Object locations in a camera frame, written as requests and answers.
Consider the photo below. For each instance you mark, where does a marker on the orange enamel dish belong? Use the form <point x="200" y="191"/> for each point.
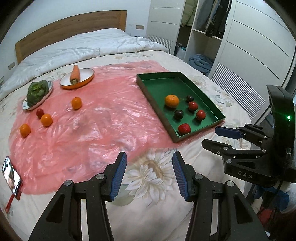
<point x="86" y="76"/>

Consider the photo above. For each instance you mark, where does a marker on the orange carrot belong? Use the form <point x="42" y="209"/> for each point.
<point x="74" y="74"/>

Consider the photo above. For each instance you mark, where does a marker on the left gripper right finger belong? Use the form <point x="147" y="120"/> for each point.
<point x="220" y="211"/>

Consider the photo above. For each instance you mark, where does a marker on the pink plastic sheet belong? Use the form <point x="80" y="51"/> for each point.
<point x="115" y="116"/>

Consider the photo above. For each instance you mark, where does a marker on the orange tangerine front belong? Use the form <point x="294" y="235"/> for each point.
<point x="171" y="101"/>

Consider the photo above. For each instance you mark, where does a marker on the blue folded towel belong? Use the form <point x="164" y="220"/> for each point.
<point x="201" y="63"/>

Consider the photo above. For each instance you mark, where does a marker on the white duvet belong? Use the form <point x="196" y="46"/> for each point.
<point x="75" y="49"/>

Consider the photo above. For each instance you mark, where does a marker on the red apple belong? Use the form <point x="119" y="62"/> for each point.
<point x="192" y="106"/>
<point x="200" y="115"/>
<point x="39" y="113"/>
<point x="184" y="129"/>

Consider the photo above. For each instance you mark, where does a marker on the orange tangerine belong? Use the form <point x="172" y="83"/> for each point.
<point x="46" y="120"/>
<point x="76" y="103"/>
<point x="171" y="101"/>
<point x="25" y="130"/>

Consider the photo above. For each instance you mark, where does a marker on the white bag on floor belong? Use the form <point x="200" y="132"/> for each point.
<point x="180" y="51"/>

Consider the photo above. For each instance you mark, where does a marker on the floral bed sheet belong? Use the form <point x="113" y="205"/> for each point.
<point x="149" y="205"/>

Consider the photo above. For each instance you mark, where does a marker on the wall socket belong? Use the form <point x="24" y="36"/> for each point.
<point x="139" y="27"/>
<point x="12" y="65"/>

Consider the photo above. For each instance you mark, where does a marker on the right gloved hand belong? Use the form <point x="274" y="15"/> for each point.
<point x="275" y="206"/>

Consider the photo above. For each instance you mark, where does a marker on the smartphone in red case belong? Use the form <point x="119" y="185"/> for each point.
<point x="12" y="177"/>

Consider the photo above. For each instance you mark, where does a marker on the hanging dark clothes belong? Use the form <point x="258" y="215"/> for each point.
<point x="213" y="17"/>

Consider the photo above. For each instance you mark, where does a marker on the green shallow tray box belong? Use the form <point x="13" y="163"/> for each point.
<point x="156" y="86"/>

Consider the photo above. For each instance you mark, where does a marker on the white plate dark rim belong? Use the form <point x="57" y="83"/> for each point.
<point x="25" y="104"/>

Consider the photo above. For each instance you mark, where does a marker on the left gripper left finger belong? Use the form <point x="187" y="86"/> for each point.
<point x="61" y="219"/>

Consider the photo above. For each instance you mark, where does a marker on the wall socket right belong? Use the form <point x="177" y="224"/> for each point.
<point x="139" y="27"/>

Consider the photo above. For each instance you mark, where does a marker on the white wardrobe with shelves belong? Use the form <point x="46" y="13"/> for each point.
<point x="254" y="48"/>

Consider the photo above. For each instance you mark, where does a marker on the green leafy vegetable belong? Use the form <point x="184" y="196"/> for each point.
<point x="36" y="91"/>

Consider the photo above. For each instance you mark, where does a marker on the wall socket left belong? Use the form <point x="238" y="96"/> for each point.
<point x="12" y="65"/>

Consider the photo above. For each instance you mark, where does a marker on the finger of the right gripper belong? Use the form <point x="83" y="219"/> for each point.
<point x="228" y="132"/>
<point x="227" y="152"/>

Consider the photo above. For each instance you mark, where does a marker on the wooden headboard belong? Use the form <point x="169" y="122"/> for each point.
<point x="68" y="27"/>

